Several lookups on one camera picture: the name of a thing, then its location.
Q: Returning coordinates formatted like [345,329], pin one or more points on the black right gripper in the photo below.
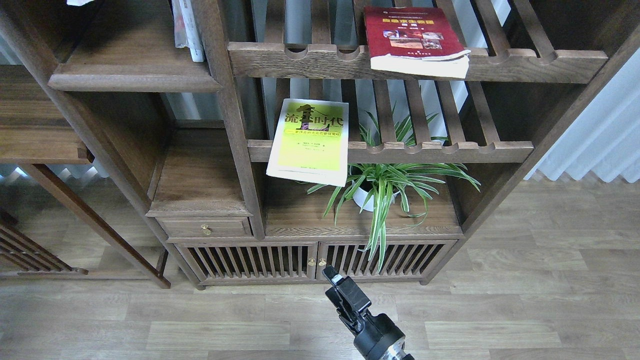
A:
[376,337]

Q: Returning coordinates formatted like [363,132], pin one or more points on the yellow green book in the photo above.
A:
[311,142]

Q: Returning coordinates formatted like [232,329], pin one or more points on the white lavender book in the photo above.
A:
[78,3]

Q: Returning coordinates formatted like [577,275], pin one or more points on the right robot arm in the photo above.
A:
[375,337]

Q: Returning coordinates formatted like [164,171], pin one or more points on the white plant pot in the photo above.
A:
[364,200]

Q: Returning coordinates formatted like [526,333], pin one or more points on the green spider plant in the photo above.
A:
[384,180]

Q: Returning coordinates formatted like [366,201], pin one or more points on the brass drawer knob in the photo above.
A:
[206,231]

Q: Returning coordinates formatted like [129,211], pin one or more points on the dark wooden bookshelf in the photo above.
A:
[187,143]

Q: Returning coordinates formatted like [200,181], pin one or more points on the red paperback book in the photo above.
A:
[414,41]

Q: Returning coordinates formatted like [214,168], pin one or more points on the white pleated curtain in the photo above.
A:
[605,137]

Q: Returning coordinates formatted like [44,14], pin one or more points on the upright white book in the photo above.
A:
[186,33]

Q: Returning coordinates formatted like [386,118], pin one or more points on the wooden side furniture left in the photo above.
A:
[34,136]

